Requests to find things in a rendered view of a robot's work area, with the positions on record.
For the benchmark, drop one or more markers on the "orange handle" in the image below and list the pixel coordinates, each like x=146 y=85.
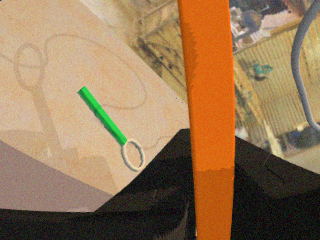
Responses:
x=208 y=71

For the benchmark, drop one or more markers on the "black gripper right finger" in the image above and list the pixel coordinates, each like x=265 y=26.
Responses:
x=273 y=199

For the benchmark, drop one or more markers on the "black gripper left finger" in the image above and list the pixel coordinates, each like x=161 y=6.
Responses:
x=159 y=204

